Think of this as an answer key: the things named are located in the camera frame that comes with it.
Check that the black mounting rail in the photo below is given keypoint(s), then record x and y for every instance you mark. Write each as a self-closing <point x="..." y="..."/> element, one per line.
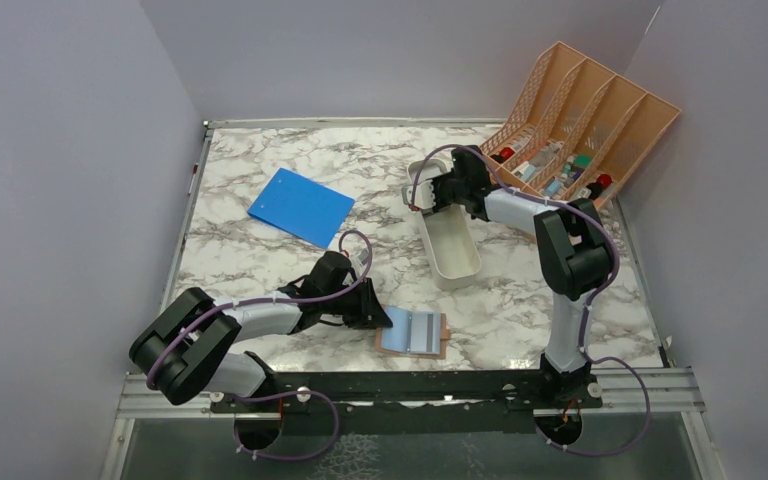
<point x="358" y="396"/>

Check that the tan leather card holder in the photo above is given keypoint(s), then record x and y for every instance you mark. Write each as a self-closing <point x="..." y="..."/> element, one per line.
<point x="392" y="341"/>

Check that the red cap bottle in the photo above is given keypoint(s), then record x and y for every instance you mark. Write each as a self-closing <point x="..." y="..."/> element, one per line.
<point x="600" y="185"/>

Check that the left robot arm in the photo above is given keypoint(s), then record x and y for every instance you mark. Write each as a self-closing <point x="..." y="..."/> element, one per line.
<point x="186" y="350"/>

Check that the silver striped card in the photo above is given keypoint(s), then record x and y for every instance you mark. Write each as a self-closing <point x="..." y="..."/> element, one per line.
<point x="424" y="333"/>

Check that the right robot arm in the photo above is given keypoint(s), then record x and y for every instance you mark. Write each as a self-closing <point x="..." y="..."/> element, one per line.
<point x="577" y="257"/>

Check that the orange desk organizer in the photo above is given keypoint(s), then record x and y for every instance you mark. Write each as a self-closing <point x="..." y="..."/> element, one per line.
<point x="572" y="104"/>

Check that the white oblong plastic tray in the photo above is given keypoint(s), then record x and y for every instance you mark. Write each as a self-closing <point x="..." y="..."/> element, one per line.
<point x="450" y="249"/>

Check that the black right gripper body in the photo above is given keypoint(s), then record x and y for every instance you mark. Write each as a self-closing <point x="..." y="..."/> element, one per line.
<point x="448" y="190"/>

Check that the green cap bottle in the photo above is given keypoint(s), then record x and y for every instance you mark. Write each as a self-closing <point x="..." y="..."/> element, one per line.
<point x="577" y="163"/>

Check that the blue folder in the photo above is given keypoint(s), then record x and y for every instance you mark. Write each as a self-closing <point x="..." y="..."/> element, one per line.
<point x="302" y="207"/>

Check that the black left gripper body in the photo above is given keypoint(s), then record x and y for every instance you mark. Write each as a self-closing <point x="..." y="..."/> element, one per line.
<point x="345" y="305"/>

